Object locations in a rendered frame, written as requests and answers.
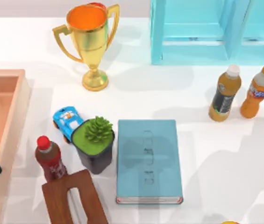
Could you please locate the potted green succulent plant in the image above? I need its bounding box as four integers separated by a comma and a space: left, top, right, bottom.
72, 116, 116, 175

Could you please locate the teal hardcover book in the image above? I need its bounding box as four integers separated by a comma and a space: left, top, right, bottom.
115, 119, 184, 205

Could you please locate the blue toy car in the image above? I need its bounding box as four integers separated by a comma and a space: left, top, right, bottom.
52, 105, 86, 143

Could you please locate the gold trophy cup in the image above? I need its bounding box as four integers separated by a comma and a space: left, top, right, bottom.
52, 1, 121, 92

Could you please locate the light blue rack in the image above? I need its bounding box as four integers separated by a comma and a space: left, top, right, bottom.
150, 0, 264, 66

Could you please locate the red capped cola bottle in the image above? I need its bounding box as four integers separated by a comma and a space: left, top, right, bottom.
35, 135, 68, 182

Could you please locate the white capped amber bottle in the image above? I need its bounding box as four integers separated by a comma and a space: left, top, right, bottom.
208, 64, 242, 122

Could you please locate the brown wooden tissue box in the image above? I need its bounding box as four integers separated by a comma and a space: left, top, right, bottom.
42, 169, 109, 224

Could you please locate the salmon shallow box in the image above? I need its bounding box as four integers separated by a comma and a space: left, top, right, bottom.
0, 69, 32, 206

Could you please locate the orange soda bottle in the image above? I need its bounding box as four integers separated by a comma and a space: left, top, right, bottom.
240, 65, 264, 119

